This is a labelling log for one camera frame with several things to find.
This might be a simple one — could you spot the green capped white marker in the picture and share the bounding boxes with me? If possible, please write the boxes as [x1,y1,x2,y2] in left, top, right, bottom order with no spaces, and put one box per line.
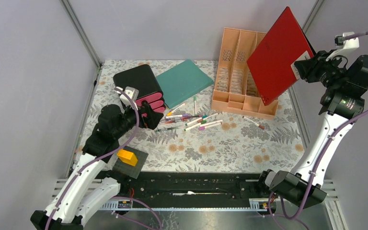
[184,123,201,131]

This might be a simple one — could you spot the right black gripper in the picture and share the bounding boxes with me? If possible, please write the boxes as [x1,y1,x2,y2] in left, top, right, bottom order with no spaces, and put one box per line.
[293,49,346,90]

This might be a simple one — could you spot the black mounting rail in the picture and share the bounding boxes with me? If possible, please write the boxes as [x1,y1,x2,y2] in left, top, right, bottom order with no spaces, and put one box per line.
[92,170,286,209]

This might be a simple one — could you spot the black gel pen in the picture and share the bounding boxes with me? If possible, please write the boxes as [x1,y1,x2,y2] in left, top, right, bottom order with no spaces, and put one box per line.
[155,126,186,132]

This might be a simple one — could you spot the purple capped white marker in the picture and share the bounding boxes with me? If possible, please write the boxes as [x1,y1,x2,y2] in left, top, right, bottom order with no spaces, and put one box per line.
[165,114,190,119]

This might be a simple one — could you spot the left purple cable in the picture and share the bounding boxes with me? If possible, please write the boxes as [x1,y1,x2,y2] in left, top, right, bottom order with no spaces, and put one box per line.
[44,89,140,230]

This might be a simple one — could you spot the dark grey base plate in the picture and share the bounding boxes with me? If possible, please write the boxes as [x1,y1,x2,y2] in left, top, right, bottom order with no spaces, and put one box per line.
[113,146,149,179]

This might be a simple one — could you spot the yellow tipped white marker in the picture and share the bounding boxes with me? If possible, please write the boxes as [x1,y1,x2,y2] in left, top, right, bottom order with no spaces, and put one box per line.
[166,103,185,116]

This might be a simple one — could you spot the black pink drawer box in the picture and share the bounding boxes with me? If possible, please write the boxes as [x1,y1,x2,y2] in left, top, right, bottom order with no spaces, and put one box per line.
[113,64,166,113]

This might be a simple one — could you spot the teal folder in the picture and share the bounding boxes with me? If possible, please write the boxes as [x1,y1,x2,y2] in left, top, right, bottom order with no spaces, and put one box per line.
[156,59,214,109]

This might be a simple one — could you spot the purple cable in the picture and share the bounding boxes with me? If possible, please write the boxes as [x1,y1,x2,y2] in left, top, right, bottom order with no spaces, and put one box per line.
[44,89,140,230]
[268,30,368,221]

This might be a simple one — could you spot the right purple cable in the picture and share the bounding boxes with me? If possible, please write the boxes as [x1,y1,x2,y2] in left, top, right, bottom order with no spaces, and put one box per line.
[268,30,368,221]

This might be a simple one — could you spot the yellow toy block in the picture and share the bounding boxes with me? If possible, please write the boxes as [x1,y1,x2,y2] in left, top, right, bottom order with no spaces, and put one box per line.
[117,149,138,166]

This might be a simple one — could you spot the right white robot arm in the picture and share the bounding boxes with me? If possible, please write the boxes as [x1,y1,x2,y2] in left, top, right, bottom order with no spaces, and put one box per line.
[255,51,368,208]

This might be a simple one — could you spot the red folder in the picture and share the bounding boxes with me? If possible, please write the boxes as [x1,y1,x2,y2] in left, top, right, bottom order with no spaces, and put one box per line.
[247,7,315,105]

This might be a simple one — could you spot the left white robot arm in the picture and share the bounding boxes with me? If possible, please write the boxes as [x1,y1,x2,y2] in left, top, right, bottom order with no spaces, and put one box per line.
[30,103,163,230]

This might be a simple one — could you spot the peach plastic file organizer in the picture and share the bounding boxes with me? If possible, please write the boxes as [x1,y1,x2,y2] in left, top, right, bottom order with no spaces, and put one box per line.
[211,28,278,120]

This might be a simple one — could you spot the red capped white marker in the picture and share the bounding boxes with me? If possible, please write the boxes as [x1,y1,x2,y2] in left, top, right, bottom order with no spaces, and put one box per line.
[243,116,265,130]

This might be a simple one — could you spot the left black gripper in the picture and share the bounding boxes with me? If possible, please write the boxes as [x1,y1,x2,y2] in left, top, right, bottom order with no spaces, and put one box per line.
[114,101,163,139]

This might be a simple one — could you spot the teal capped white marker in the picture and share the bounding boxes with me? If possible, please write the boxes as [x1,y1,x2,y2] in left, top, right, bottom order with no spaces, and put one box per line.
[185,113,218,127]

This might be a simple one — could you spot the floral table mat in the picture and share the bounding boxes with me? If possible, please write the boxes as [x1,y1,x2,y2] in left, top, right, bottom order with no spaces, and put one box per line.
[72,59,305,174]

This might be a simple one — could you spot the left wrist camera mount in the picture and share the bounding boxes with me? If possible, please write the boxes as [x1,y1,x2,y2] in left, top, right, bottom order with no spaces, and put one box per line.
[119,86,139,109]

